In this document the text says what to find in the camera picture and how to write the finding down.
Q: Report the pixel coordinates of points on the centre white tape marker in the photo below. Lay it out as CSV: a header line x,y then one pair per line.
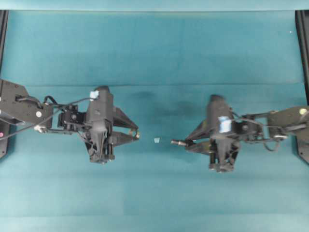
x,y
157,140

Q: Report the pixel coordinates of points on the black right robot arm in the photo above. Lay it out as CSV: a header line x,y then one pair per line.
x,y
270,128

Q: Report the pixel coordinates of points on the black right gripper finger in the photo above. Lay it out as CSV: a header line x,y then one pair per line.
x,y
202,148
202,131

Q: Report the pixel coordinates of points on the black frame rail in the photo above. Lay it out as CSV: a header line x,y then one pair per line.
x,y
302,27
3,28

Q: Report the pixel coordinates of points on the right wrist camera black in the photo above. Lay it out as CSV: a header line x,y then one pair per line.
x,y
219,117

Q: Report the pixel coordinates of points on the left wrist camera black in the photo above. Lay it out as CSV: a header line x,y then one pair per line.
x,y
100,106

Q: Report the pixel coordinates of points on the teal table cloth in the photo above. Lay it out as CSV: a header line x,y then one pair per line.
x,y
162,59

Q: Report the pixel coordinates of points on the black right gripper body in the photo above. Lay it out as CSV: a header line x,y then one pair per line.
x,y
223,154

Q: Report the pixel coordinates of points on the dark metal shaft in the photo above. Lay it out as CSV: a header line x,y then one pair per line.
x,y
178,142

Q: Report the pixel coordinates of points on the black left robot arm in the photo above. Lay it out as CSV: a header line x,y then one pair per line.
x,y
17,107

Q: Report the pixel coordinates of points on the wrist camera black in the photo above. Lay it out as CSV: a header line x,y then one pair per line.
x,y
219,117
100,106

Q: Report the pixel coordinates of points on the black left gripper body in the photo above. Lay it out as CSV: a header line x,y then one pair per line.
x,y
98,132

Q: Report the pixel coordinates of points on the right black frame rail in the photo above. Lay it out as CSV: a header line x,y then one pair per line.
x,y
302,27

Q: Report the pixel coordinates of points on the left black frame rail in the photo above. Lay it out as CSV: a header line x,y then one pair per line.
x,y
3,28

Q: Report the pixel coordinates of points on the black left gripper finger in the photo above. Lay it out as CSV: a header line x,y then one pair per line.
x,y
120,119
120,138

